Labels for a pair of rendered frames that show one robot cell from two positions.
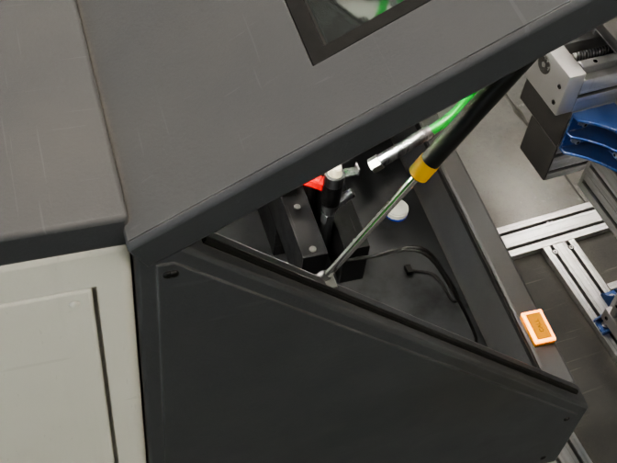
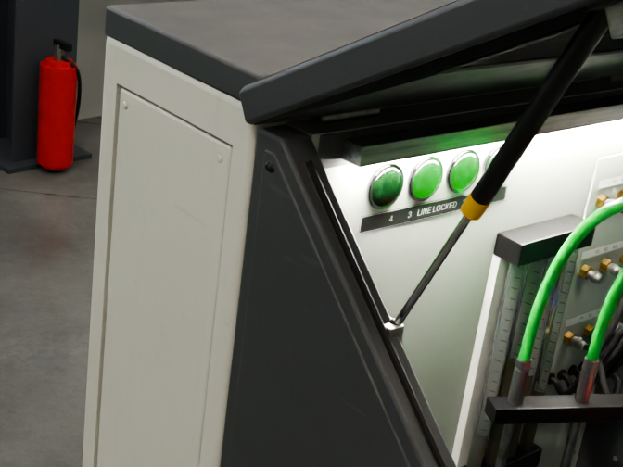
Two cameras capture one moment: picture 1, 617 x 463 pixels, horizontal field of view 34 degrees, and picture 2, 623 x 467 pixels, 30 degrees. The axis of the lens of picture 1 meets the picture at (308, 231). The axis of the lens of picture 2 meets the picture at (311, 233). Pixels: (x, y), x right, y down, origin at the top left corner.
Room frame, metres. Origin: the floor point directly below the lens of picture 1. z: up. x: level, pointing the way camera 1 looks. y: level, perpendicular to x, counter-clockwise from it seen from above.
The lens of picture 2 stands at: (0.16, -0.89, 1.80)
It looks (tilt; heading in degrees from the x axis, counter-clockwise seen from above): 23 degrees down; 70
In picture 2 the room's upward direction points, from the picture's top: 8 degrees clockwise
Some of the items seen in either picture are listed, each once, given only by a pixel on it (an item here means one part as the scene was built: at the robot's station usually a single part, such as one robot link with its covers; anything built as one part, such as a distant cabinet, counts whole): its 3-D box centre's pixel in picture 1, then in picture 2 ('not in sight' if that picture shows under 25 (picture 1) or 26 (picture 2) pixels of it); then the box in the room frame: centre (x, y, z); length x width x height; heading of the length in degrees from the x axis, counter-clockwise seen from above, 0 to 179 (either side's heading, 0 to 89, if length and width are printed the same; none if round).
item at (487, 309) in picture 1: (463, 242); not in sight; (1.01, -0.24, 0.87); 0.62 x 0.04 x 0.16; 23
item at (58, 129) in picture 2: not in sight; (58, 104); (0.72, 3.76, 0.29); 0.17 x 0.15 x 0.54; 29
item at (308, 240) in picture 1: (298, 195); not in sight; (1.03, 0.02, 0.91); 0.34 x 0.10 x 0.15; 23
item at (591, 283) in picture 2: not in sight; (610, 265); (1.03, 0.31, 1.21); 0.13 x 0.03 x 0.31; 23
